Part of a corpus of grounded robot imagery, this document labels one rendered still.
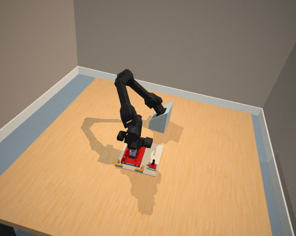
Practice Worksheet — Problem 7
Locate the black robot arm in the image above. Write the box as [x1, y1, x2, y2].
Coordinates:
[114, 69, 167, 150]

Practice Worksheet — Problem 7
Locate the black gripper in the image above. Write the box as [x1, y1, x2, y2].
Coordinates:
[117, 131, 153, 148]

